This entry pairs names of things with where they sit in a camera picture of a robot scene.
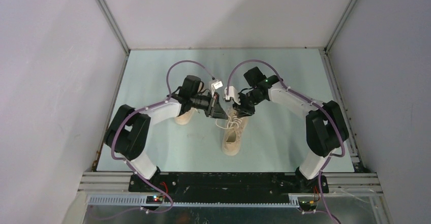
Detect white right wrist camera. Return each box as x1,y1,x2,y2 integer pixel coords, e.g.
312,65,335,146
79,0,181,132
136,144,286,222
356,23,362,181
224,86,241,105

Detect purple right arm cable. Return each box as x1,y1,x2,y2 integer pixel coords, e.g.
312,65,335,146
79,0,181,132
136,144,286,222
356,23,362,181
226,59,347,224

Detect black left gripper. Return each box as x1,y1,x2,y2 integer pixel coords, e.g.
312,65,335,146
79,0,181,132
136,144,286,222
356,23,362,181
190,91,228,120

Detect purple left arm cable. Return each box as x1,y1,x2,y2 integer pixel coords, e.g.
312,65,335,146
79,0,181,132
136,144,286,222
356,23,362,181
85,60,216,221

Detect aluminium frame rail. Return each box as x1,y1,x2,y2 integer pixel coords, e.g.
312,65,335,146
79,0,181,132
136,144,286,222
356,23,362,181
78,172,383,209

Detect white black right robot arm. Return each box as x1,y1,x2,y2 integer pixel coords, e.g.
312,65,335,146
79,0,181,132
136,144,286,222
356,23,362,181
224,67,349,193

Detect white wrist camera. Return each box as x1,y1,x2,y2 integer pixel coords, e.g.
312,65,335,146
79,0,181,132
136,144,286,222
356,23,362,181
209,79,223,96
224,86,241,105

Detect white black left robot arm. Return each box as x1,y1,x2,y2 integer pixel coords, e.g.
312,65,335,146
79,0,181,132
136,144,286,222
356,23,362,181
103,75,228,192

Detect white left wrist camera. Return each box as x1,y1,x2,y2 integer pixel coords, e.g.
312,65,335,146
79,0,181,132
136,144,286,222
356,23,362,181
209,79,223,96

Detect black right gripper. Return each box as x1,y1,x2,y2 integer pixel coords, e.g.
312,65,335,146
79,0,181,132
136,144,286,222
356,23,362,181
233,90,265,119

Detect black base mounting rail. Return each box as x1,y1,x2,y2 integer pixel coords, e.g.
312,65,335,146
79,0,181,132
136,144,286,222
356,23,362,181
128,172,329,204

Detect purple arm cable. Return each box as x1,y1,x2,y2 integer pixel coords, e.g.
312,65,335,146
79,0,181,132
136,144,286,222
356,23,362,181
85,60,216,221
226,59,347,224

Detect beige sneaker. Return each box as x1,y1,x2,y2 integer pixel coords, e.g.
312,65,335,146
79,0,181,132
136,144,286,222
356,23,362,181
215,108,249,156
174,108,196,125

